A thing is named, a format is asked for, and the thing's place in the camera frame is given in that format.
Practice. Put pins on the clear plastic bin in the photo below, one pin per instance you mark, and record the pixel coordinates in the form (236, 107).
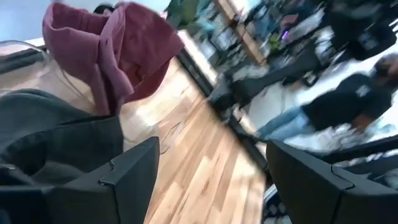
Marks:
(18, 46)

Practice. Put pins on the person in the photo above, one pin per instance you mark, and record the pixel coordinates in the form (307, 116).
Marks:
(342, 105)

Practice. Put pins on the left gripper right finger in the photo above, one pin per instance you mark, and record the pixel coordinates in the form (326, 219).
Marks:
(311, 193)

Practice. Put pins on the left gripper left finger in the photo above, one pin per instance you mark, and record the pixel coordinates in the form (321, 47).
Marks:
(124, 193)

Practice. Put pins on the snake plant in white pot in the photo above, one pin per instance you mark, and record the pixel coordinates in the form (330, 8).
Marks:
(183, 12)

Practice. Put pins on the grey hoodie garment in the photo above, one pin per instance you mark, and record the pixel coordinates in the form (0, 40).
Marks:
(46, 124)

